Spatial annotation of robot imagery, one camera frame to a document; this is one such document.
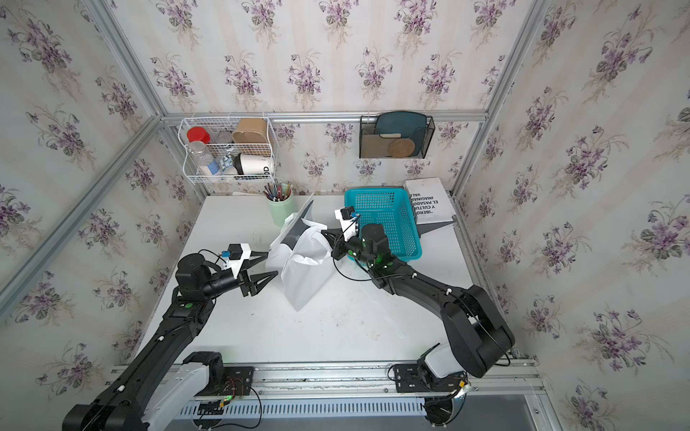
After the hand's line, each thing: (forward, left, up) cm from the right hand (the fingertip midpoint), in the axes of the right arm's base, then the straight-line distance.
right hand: (326, 233), depth 79 cm
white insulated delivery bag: (-11, +4, +4) cm, 13 cm away
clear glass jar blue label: (+26, +44, +7) cm, 51 cm away
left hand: (-11, +13, -2) cm, 18 cm away
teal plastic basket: (+29, -25, -20) cm, 43 cm away
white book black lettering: (+28, -40, -15) cm, 51 cm away
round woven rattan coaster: (+36, -26, +5) cm, 45 cm away
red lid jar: (+34, +47, +11) cm, 59 cm away
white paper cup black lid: (+25, +27, +5) cm, 37 cm away
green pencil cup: (+19, +19, -8) cm, 28 cm away
